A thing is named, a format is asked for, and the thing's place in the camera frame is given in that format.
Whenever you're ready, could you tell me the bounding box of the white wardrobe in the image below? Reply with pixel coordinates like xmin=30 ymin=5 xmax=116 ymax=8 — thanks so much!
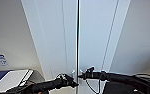
xmin=20 ymin=0 xmax=132 ymax=94

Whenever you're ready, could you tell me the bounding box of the blue white wall sign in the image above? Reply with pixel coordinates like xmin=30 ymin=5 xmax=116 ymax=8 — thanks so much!
xmin=0 ymin=53 xmax=9 ymax=67

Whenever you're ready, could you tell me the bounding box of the thin arm cable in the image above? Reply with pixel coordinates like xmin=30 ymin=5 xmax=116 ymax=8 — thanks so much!
xmin=85 ymin=78 xmax=100 ymax=94

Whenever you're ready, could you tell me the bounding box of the white wardrobe door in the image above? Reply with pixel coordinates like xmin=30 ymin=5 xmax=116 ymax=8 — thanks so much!
xmin=77 ymin=0 xmax=132 ymax=94
xmin=20 ymin=0 xmax=79 ymax=94

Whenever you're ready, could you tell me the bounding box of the white door handle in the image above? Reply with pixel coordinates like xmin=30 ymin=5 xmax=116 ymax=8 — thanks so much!
xmin=78 ymin=68 xmax=85 ymax=76
xmin=71 ymin=68 xmax=78 ymax=77

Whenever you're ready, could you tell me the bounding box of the white flat board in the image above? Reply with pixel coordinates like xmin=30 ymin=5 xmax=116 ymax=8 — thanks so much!
xmin=0 ymin=68 xmax=35 ymax=94

